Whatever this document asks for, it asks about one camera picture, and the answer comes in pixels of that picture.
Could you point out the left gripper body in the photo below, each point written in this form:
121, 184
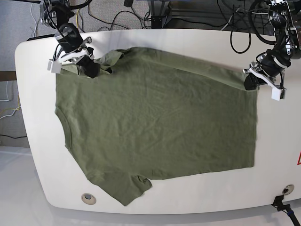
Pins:
269, 68

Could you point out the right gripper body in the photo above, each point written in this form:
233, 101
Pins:
75, 47

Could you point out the olive green T-shirt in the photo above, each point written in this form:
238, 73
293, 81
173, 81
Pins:
154, 115

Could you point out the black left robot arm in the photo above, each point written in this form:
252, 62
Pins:
285, 18

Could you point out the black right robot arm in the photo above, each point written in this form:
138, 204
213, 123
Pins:
54, 13

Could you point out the black flat bar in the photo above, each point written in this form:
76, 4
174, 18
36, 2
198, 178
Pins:
41, 37

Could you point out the red warning triangle sticker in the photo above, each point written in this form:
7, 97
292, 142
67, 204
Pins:
299, 159

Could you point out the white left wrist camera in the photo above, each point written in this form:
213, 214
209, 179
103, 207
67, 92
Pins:
278, 94

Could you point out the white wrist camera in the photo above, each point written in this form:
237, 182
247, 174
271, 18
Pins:
278, 94
54, 66

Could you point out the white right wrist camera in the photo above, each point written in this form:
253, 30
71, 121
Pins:
54, 66

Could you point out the black metal frame post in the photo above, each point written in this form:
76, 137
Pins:
158, 12

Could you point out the right table cable grommet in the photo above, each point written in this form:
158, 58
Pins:
288, 189

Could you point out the table cable grommet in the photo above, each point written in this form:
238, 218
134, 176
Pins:
288, 189
88, 199

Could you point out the black clamp with cable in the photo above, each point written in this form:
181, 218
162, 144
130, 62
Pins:
286, 208

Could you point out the left table cable grommet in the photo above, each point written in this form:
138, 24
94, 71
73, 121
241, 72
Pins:
88, 199

